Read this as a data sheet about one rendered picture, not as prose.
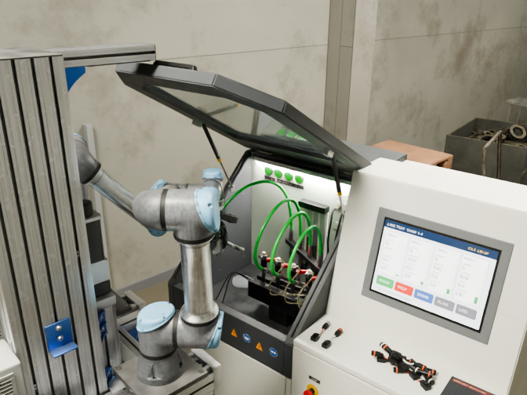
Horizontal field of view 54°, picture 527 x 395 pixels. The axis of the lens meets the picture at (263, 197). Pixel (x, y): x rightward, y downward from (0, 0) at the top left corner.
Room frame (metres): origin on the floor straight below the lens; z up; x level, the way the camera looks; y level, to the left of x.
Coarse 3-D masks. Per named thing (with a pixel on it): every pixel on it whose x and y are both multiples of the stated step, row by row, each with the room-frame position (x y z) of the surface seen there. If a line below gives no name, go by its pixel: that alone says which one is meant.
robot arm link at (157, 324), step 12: (144, 312) 1.33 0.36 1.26; (156, 312) 1.32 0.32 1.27; (168, 312) 1.32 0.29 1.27; (144, 324) 1.28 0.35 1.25; (156, 324) 1.28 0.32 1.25; (168, 324) 1.29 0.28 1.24; (144, 336) 1.28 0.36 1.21; (156, 336) 1.28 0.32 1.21; (168, 336) 1.28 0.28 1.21; (144, 348) 1.28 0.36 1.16; (156, 348) 1.28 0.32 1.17; (168, 348) 1.29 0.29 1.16
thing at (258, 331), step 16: (176, 288) 1.97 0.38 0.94; (176, 304) 1.98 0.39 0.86; (224, 304) 1.84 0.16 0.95; (224, 320) 1.79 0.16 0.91; (240, 320) 1.74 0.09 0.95; (256, 320) 1.74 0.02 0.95; (224, 336) 1.79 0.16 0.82; (240, 336) 1.74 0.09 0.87; (256, 336) 1.68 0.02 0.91; (272, 336) 1.63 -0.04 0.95; (256, 352) 1.68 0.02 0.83; (272, 368) 1.63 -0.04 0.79
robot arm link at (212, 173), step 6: (210, 168) 1.79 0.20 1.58; (204, 174) 1.74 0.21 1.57; (210, 174) 1.73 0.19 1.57; (216, 174) 1.73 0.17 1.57; (222, 174) 1.75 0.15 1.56; (204, 180) 1.74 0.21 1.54; (216, 180) 1.72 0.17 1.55; (222, 180) 1.75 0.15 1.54; (222, 186) 1.73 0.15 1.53; (222, 192) 1.75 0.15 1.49; (222, 198) 1.75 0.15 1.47
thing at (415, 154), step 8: (376, 144) 4.82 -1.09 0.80; (384, 144) 4.82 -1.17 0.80; (392, 144) 4.82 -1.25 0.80; (400, 144) 4.82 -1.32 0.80; (408, 144) 4.83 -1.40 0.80; (408, 152) 4.57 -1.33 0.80; (416, 152) 4.57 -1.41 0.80; (424, 152) 4.57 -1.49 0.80; (432, 152) 4.57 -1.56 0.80; (440, 152) 4.58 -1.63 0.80; (408, 160) 4.33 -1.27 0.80; (416, 160) 4.33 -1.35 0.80; (424, 160) 4.33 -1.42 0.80; (432, 160) 4.34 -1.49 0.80; (440, 160) 4.35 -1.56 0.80; (448, 160) 4.45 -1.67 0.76; (448, 168) 4.47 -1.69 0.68
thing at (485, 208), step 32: (384, 160) 1.98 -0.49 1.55; (352, 192) 1.83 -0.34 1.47; (384, 192) 1.75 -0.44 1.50; (416, 192) 1.68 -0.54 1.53; (448, 192) 1.63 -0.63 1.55; (480, 192) 1.63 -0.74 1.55; (512, 192) 1.64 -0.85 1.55; (352, 224) 1.79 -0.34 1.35; (448, 224) 1.59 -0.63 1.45; (480, 224) 1.53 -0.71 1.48; (512, 224) 1.48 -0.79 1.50; (352, 256) 1.75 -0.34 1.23; (512, 256) 1.44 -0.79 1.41; (352, 288) 1.71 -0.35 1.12; (512, 288) 1.41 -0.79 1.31; (352, 320) 1.67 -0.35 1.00; (384, 320) 1.60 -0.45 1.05; (416, 320) 1.54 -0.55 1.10; (512, 320) 1.38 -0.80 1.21; (416, 352) 1.50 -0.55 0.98; (448, 352) 1.44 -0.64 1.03; (480, 352) 1.39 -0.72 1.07; (512, 352) 1.34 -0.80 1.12; (320, 384) 1.49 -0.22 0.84; (352, 384) 1.41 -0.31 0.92; (512, 384) 1.34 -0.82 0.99
